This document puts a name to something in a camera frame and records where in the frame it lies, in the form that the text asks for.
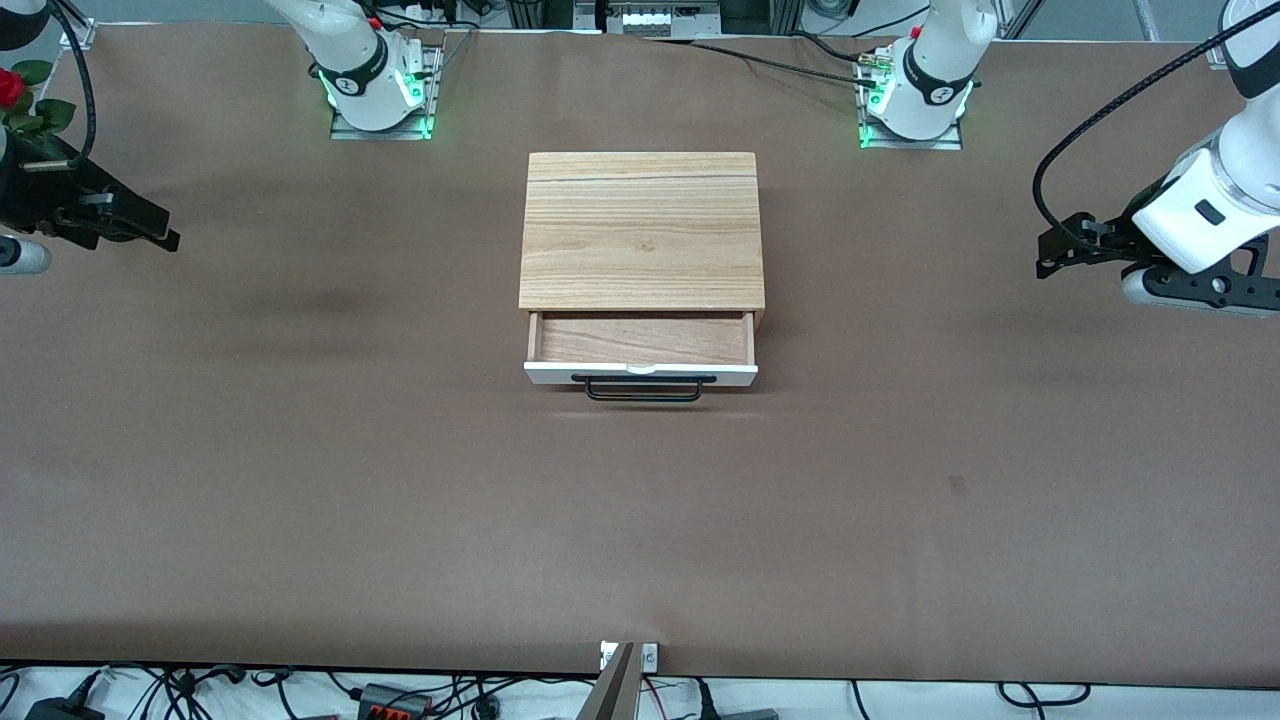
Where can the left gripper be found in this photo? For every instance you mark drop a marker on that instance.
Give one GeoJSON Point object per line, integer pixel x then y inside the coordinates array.
{"type": "Point", "coordinates": [1120, 233]}

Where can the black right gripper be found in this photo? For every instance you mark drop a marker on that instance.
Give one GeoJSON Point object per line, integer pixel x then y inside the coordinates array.
{"type": "Point", "coordinates": [35, 195]}

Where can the white-fronted wooden drawer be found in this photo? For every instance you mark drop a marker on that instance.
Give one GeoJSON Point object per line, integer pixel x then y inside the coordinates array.
{"type": "Point", "coordinates": [640, 342]}

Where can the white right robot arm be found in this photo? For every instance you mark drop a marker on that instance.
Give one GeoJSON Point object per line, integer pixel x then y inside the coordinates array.
{"type": "Point", "coordinates": [350, 50]}

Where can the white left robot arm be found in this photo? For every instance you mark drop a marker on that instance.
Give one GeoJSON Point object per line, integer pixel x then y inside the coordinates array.
{"type": "Point", "coordinates": [940, 60]}

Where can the light wooden drawer cabinet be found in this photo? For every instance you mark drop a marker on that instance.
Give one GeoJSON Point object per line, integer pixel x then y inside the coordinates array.
{"type": "Point", "coordinates": [640, 230]}

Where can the red rose with leaves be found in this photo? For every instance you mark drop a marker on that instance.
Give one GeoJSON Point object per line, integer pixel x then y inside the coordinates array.
{"type": "Point", "coordinates": [10, 88]}

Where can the brown table cover mat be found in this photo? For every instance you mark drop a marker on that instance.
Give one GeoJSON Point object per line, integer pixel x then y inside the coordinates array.
{"type": "Point", "coordinates": [400, 480]}

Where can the white power strip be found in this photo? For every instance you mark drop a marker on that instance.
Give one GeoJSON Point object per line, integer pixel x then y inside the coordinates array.
{"type": "Point", "coordinates": [655, 18]}

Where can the black power adapter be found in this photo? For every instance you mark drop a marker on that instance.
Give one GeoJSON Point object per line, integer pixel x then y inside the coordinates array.
{"type": "Point", "coordinates": [65, 710]}

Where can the black orange connector box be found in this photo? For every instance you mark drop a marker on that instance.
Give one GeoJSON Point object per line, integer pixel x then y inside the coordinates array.
{"type": "Point", "coordinates": [395, 703]}

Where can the grey tapered pole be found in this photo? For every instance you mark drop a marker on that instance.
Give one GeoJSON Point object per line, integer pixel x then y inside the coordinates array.
{"type": "Point", "coordinates": [610, 695]}

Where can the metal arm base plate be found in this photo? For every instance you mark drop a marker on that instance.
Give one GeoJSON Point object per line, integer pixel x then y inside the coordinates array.
{"type": "Point", "coordinates": [428, 90]}
{"type": "Point", "coordinates": [950, 140]}

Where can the small metal edge bracket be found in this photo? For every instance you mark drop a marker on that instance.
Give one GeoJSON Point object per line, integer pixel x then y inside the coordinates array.
{"type": "Point", "coordinates": [649, 657]}

